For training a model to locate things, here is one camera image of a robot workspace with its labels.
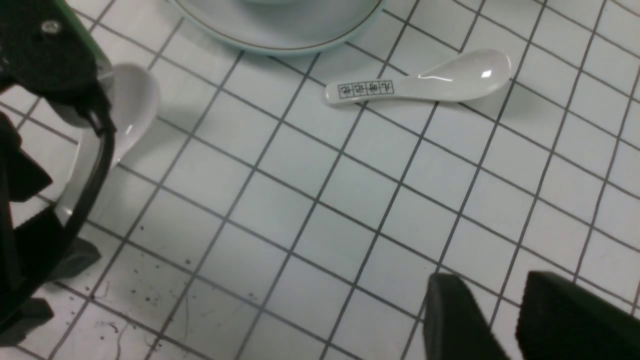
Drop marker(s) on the plain white ceramic spoon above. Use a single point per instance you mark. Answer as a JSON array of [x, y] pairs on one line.
[[134, 96]]

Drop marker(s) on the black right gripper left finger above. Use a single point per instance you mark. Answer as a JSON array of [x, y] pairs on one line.
[[454, 326]]

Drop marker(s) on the white spoon with characters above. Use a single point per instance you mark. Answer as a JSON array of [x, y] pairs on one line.
[[469, 76]]

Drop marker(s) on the pale blue large plate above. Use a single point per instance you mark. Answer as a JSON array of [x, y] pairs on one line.
[[286, 28]]

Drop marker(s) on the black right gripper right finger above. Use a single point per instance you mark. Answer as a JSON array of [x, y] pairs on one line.
[[559, 320]]

